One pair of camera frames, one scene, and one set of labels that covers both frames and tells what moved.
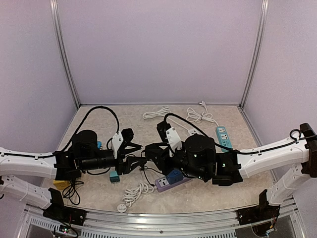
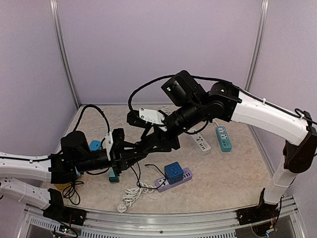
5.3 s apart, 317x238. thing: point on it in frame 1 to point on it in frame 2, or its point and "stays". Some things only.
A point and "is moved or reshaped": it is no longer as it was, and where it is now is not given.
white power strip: [163, 112] is moved or reshaped
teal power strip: [223, 139] stays
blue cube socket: [174, 176] stays
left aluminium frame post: [54, 10] stays
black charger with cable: [142, 167] to [140, 179]
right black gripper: [161, 155] to [160, 138]
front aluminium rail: [211, 224] stays
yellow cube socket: [61, 184] stays
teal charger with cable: [114, 177] stays
